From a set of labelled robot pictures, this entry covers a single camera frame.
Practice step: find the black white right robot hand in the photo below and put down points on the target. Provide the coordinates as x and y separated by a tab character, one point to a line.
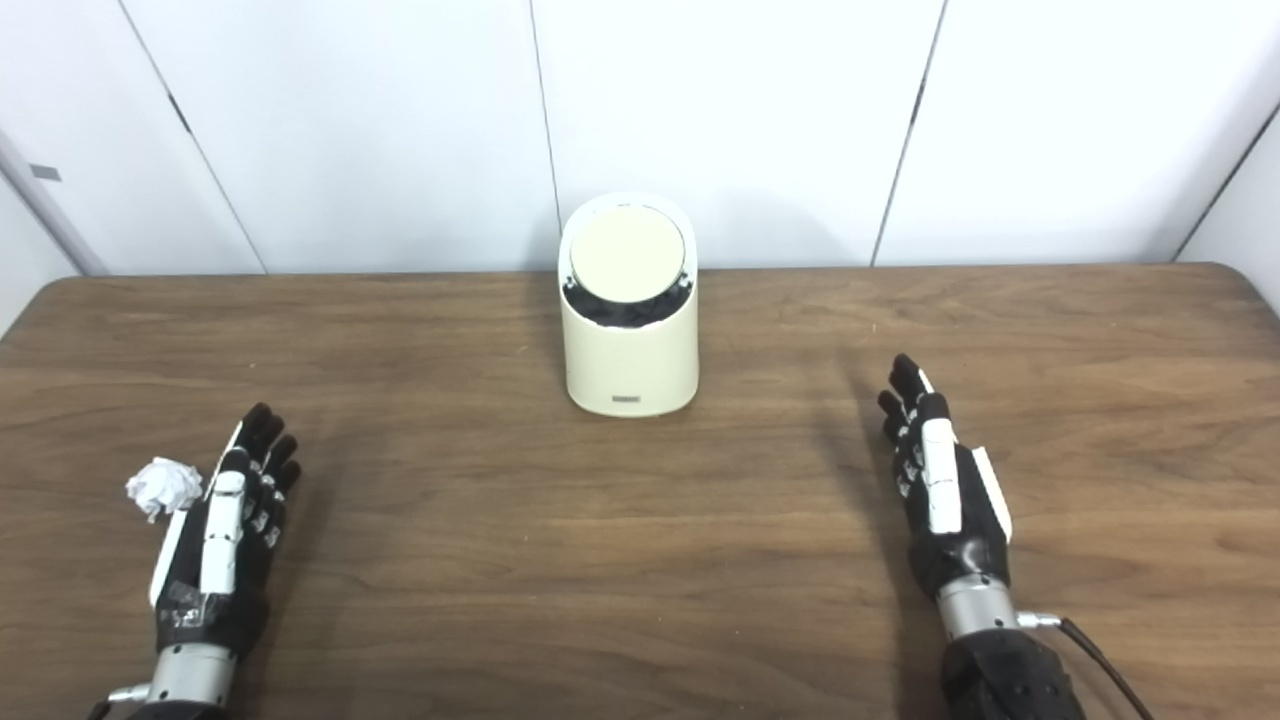
942	490

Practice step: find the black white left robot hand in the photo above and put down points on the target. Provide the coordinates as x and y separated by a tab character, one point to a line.
222	520

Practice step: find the white paper ball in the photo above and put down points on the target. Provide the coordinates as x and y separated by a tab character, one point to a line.
163	486

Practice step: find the round cream bin lid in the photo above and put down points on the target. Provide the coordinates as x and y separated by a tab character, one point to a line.
627	250

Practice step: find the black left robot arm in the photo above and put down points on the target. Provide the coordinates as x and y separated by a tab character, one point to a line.
195	680

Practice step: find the cream-colored bin body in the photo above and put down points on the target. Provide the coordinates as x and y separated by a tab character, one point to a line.
630	365

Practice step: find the grey wall corner post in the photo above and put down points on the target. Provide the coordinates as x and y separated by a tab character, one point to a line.
50	205

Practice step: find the small grey wall tag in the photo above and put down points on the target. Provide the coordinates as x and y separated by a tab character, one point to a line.
45	172

